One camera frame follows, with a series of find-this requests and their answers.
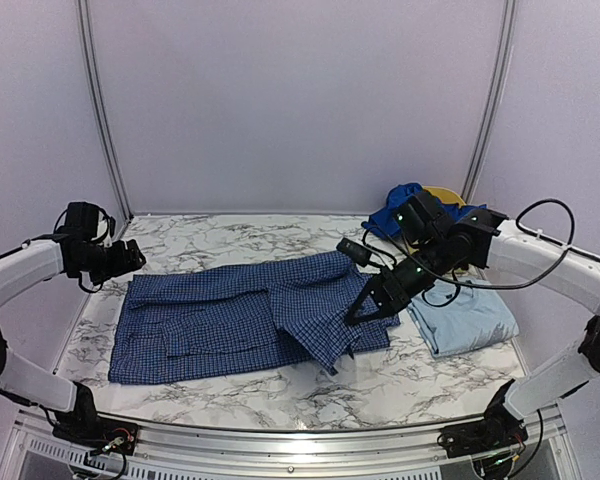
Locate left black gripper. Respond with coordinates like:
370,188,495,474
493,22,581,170
75,238,146,285

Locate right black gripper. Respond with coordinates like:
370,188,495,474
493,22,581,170
345,236,453,326

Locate light blue t-shirt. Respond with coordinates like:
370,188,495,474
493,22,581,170
407,279,519,358

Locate blue patterned button shirt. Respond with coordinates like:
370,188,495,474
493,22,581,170
108,251,400,385

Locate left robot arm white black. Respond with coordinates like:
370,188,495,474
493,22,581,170
0,235,146,445

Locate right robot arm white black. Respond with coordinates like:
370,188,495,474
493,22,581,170
345,209,600,448

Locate yellow plastic laundry basket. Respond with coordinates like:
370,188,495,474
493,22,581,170
421,185,469,276

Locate royal blue garment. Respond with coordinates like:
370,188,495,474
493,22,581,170
361,182,487,240

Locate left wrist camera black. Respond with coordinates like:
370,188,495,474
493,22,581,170
59,201,106,242

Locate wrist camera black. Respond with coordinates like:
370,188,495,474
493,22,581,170
393,190,454,248
59,201,106,242

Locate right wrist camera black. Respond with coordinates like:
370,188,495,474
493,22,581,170
393,190,454,248

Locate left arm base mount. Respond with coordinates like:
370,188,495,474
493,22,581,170
52,397,138,455

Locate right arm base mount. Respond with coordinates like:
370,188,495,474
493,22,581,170
437,411,528,458

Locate aluminium front frame rail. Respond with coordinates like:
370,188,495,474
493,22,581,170
0,406,582,479

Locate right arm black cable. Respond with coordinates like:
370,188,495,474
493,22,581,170
361,198,577,307

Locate left corner aluminium post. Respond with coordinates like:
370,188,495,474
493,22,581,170
76,0,133,222

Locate corner aluminium post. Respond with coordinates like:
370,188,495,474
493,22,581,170
76,0,133,222
461,0,519,201

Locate right corner aluminium post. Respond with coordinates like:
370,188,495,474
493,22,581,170
461,0,519,201

